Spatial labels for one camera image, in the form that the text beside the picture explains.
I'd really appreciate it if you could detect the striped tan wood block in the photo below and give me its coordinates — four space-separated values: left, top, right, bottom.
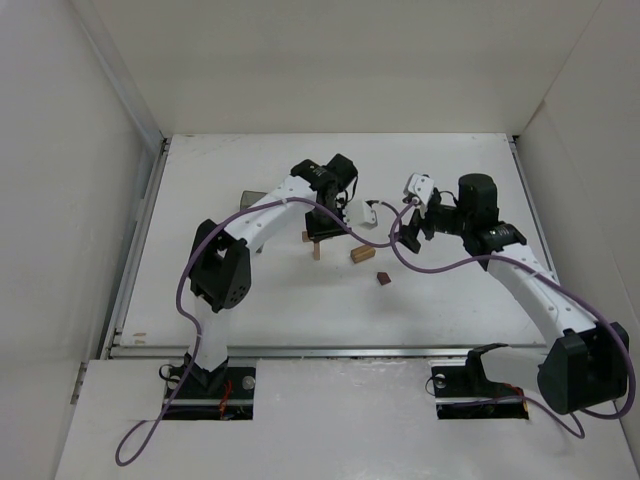
350 245 376 264

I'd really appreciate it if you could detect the smoky transparent plastic box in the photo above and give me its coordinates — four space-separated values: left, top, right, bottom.
239 190 266 211

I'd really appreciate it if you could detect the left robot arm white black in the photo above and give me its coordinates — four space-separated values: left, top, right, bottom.
169 154 358 394

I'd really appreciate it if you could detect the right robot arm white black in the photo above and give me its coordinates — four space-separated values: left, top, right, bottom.
389 173 637 419

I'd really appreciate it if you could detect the dark brown wood block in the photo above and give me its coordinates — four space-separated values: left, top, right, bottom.
376 272 392 286

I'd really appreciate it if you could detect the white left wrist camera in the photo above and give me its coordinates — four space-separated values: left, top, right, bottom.
343 200 378 230

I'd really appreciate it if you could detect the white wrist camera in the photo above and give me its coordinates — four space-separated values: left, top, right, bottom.
343 200 378 230
403 173 435 208

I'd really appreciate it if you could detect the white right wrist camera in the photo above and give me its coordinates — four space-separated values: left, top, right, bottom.
403 173 435 208

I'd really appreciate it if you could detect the aluminium right side rail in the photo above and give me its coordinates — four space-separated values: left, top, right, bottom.
508 134 584 351

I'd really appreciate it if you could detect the aluminium rail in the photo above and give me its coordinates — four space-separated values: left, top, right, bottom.
93 138 171 360
508 134 584 351
102 343 584 360

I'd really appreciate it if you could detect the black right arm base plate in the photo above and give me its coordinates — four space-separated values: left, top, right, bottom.
429 363 529 420

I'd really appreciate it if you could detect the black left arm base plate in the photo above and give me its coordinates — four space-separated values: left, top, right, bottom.
159 361 257 421

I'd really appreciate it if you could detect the aluminium left side rail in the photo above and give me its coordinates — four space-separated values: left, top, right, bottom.
93 138 171 360

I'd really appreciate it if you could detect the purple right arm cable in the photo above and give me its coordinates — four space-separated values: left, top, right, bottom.
392 197 631 439

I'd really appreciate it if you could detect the aluminium front rail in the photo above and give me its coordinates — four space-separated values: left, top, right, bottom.
102 343 584 360

